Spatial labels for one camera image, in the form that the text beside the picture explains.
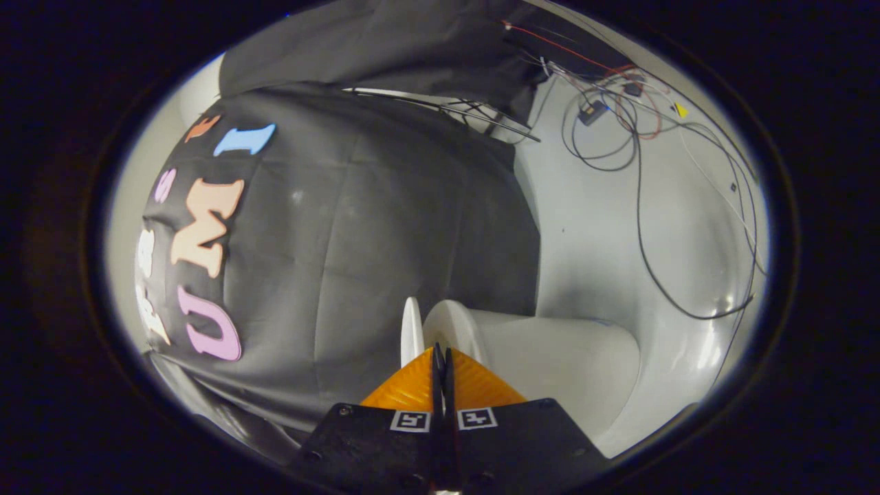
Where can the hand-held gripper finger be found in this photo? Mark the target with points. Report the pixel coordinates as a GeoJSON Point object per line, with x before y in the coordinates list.
{"type": "Point", "coordinates": [452, 426]}
{"type": "Point", "coordinates": [438, 426]}

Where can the white toilet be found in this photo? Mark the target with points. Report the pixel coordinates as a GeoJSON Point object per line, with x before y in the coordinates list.
{"type": "Point", "coordinates": [550, 371]}

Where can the small black adapter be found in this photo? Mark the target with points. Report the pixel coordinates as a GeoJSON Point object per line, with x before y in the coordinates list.
{"type": "Point", "coordinates": [592, 112]}

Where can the small yellow tag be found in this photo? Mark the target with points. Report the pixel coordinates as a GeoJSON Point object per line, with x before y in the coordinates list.
{"type": "Point", "coordinates": [680, 110]}

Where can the black backdrop cloth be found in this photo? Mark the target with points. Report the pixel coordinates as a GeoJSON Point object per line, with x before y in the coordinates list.
{"type": "Point", "coordinates": [378, 240]}

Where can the black tripod stand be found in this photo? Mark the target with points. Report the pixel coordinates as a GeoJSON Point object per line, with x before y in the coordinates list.
{"type": "Point", "coordinates": [467, 110]}

